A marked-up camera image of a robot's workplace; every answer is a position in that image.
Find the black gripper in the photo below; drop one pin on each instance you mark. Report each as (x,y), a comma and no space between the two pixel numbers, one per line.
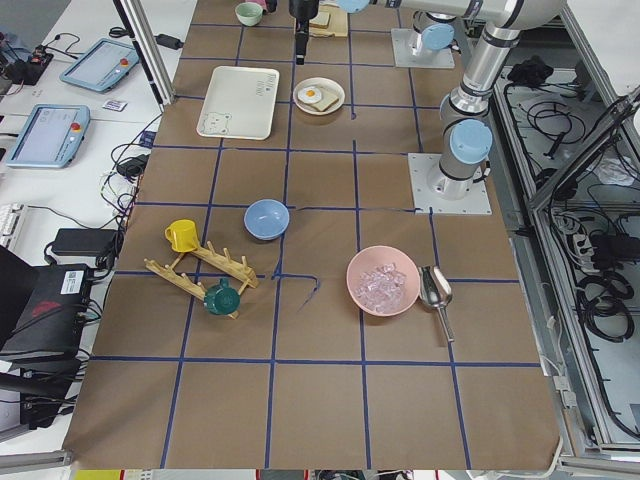
(302,9)

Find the bread slice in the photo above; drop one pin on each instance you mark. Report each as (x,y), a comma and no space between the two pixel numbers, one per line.
(329,100)
(321,20)

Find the white round plate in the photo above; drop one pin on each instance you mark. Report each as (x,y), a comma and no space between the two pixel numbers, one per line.
(323,82)

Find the light green bowl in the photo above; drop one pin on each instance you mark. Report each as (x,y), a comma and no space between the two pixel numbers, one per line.
(249,13)

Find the fried egg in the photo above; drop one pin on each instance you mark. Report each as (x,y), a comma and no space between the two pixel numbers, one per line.
(309,95)

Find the cream rectangular tray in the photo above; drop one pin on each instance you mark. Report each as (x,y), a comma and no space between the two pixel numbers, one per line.
(239,103)

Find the small black adapter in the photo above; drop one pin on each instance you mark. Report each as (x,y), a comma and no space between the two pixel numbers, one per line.
(168,41)

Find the far teach pendant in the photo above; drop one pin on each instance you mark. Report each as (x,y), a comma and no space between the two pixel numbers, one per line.
(102,66)

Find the teach pendant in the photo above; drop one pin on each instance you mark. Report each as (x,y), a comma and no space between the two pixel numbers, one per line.
(102,66)
(51,137)

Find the blue bowl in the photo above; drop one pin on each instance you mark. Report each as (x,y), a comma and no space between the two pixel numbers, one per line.
(266,219)

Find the yellow mug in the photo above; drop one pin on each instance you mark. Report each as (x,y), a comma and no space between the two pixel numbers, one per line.
(182,235)

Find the pink bowl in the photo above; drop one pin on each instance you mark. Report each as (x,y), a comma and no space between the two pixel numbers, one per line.
(374,256)

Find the wooden mug rack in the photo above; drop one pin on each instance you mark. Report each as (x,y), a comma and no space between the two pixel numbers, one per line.
(241,271)

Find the near teach pendant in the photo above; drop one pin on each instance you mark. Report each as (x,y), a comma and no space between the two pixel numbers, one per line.
(51,137)

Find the ice cubes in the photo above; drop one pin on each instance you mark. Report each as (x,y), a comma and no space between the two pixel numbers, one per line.
(381,289)

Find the brown paper table cover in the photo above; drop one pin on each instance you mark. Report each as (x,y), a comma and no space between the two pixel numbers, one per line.
(303,378)

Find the green mug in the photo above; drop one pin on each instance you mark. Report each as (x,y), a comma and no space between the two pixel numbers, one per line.
(221,299)

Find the metal scoop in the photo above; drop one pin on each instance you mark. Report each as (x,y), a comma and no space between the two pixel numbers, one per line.
(436,294)

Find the black power adapter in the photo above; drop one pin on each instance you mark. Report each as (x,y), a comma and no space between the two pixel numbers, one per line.
(83,242)

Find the black computer box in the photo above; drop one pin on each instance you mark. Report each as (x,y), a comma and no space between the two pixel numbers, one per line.
(41,307)

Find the aluminium frame post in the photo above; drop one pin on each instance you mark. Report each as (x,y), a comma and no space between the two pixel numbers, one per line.
(135,22)

